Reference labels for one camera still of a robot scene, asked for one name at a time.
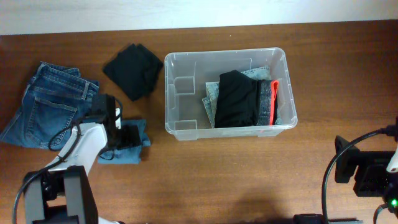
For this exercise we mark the small blue cloth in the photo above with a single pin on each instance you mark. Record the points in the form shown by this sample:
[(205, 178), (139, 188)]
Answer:
[(128, 149)]

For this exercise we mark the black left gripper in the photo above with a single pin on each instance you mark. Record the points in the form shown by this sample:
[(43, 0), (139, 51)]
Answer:
[(127, 140)]

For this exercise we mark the light blue jeans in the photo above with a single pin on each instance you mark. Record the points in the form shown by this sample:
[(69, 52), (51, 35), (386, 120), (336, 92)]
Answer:
[(211, 96)]

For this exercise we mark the clear plastic storage bin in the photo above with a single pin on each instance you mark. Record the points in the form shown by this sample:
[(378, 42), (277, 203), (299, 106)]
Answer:
[(186, 74)]

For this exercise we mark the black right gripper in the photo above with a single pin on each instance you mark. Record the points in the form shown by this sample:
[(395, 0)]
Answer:
[(375, 166)]

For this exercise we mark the black folded cloth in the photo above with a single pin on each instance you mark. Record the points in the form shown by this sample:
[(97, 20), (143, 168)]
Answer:
[(135, 70)]

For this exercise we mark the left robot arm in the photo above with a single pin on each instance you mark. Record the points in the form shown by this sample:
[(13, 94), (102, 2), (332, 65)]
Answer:
[(60, 192)]

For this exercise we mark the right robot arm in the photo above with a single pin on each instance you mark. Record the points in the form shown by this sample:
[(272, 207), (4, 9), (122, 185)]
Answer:
[(341, 146)]

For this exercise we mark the black shorts red grey waistband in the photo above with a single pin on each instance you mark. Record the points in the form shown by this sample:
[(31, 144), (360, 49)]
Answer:
[(247, 99)]

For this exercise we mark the dark blue folded jeans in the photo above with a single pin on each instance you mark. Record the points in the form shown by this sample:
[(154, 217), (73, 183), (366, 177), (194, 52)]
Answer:
[(54, 97)]

